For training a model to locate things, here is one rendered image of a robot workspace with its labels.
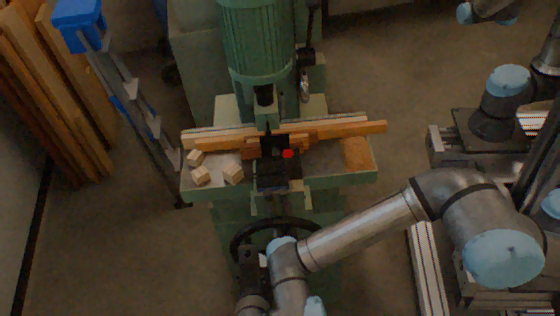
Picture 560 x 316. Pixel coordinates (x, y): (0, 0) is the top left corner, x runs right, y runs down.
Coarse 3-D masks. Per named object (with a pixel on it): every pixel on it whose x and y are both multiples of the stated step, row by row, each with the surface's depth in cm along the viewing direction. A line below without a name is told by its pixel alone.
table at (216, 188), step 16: (320, 144) 137; (336, 144) 137; (368, 144) 136; (208, 160) 136; (224, 160) 135; (240, 160) 135; (304, 160) 133; (320, 160) 132; (336, 160) 132; (304, 176) 128; (320, 176) 128; (336, 176) 129; (352, 176) 129; (368, 176) 130; (192, 192) 129; (208, 192) 129; (224, 192) 130; (240, 192) 131; (256, 208) 125
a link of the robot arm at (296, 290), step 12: (276, 288) 86; (288, 288) 85; (300, 288) 85; (276, 300) 85; (288, 300) 83; (300, 300) 83; (312, 300) 82; (276, 312) 83; (288, 312) 82; (300, 312) 81; (312, 312) 80; (324, 312) 83
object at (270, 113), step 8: (256, 104) 127; (272, 104) 126; (256, 112) 124; (264, 112) 124; (272, 112) 124; (256, 120) 125; (264, 120) 125; (272, 120) 126; (280, 120) 128; (264, 128) 128; (272, 128) 128
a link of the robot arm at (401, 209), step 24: (456, 168) 79; (408, 192) 81; (432, 192) 78; (456, 192) 86; (360, 216) 85; (384, 216) 82; (408, 216) 81; (432, 216) 80; (288, 240) 93; (312, 240) 88; (336, 240) 85; (360, 240) 84; (288, 264) 88; (312, 264) 87
